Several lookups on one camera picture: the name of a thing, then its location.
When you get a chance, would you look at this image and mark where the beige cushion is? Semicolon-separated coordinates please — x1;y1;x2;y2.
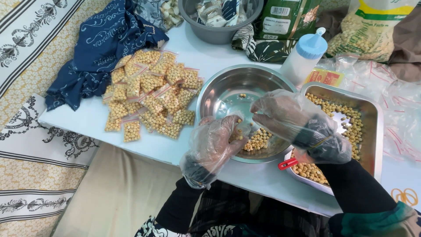
52;142;185;237

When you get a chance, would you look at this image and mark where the person's left hand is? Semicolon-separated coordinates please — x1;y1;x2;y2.
189;113;249;172

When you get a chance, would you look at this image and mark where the green food package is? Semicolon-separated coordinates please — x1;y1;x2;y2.
253;0;323;41

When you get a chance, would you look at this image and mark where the round steel bowl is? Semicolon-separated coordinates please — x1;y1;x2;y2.
196;64;298;164

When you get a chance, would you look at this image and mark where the small clear zip bag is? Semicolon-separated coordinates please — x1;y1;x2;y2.
234;113;260;138

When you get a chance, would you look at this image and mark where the rectangular steel tray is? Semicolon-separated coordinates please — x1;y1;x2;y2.
284;82;384;197

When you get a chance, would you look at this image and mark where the grey plastic bowl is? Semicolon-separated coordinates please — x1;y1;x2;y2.
178;0;265;45

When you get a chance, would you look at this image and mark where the white squeeze bottle blue cap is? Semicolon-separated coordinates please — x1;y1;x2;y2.
280;27;328;87

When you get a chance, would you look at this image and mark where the yellow red paper label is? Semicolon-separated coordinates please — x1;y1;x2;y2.
304;67;345;88

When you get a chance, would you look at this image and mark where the grey floral cloth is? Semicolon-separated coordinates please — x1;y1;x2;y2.
132;0;185;32

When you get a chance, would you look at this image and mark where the red handled scoop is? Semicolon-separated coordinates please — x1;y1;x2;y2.
278;157;298;171

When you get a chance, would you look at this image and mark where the dark leaf patterned cloth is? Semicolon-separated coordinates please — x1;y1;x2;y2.
231;23;298;64

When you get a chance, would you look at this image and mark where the heap of chickpeas in bowl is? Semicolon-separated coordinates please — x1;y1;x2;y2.
230;93;273;153

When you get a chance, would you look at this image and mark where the pile of filled chickpea packets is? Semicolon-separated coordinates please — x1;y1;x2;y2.
102;49;205;143

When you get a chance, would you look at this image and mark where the heap of packets in bowl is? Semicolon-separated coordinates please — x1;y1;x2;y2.
193;0;251;28

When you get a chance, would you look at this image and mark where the pile of empty zip bags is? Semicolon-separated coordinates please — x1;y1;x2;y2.
315;54;421;162

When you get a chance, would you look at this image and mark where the brown cloth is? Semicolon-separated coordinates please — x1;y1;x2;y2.
387;15;421;83

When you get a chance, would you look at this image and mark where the layer of chickpeas in tray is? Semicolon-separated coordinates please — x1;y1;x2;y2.
291;93;364;185

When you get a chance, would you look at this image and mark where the person's right hand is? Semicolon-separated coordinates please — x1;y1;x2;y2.
250;89;317;143

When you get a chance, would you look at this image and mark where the blue patterned cloth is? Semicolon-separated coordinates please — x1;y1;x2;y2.
45;0;170;112

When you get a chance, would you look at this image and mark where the person's dark patterned clothing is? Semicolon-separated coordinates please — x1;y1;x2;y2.
134;179;421;237

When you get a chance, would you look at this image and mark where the large clear chickpea bag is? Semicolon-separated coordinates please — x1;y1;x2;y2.
326;0;420;63

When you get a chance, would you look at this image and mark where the patterned yellow white bedsheet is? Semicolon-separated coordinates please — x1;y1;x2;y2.
0;0;111;237

